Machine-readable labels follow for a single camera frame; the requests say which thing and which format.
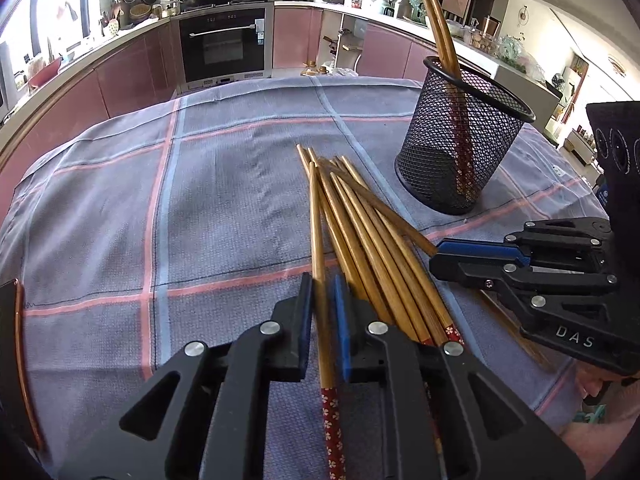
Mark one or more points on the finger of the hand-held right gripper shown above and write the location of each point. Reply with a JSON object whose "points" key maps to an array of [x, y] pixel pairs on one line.
{"points": [[480, 250], [465, 270]]}

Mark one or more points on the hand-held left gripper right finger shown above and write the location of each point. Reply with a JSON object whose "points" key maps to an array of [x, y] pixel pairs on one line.
{"points": [[342, 330]]}

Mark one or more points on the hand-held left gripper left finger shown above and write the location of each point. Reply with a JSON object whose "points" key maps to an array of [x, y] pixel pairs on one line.
{"points": [[302, 320]]}

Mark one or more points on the bunch of wooden chopsticks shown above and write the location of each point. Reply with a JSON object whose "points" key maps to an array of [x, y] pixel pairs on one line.
{"points": [[370, 240]]}

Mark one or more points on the black mesh utensil holder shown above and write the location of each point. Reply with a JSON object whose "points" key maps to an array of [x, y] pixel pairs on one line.
{"points": [[435, 125]]}

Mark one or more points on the person's right hand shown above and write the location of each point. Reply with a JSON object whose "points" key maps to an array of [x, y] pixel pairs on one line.
{"points": [[592, 385]]}

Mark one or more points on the grey plaid tablecloth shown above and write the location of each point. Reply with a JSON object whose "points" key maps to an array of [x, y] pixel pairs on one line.
{"points": [[225, 185]]}

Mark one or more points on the glass bowl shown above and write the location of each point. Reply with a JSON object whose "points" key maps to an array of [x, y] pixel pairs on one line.
{"points": [[511, 46]]}

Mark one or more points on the teal object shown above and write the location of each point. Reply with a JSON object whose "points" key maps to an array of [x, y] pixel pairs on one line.
{"points": [[592, 414]]}

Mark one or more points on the copper jar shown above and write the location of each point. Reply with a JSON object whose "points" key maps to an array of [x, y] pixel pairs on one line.
{"points": [[491, 26]]}

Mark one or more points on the pink kitchen cabinet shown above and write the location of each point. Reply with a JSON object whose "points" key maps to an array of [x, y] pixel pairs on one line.
{"points": [[390, 52], [125, 75], [297, 37]]}

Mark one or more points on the pink clothing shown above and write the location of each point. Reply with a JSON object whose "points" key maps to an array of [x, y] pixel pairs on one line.
{"points": [[605, 445]]}

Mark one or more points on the small brown pot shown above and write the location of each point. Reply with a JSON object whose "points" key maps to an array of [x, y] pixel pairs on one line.
{"points": [[315, 69]]}

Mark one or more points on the built-in black oven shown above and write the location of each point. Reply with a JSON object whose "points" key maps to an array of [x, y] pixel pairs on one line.
{"points": [[225, 50]]}

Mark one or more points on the woven basket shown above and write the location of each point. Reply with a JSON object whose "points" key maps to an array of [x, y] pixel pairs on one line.
{"points": [[140, 12]]}

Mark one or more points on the red bowl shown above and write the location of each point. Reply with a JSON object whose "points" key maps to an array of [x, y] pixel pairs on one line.
{"points": [[45, 71]]}

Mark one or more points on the round wall ornament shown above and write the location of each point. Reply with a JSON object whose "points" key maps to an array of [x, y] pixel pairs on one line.
{"points": [[525, 15]]}

